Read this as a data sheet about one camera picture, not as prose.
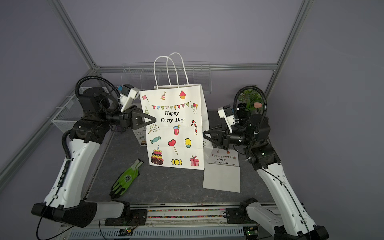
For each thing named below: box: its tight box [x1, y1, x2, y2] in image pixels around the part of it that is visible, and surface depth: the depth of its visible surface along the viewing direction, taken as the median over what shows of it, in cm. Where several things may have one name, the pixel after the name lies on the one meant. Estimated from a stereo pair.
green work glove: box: [109, 158, 144, 200], surface depth 86 cm
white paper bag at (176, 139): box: [139, 84, 211, 170], surface depth 49 cm
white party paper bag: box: [202, 148, 241, 193], surface depth 87 cm
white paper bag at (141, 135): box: [132, 126, 147, 147], surface depth 95 cm
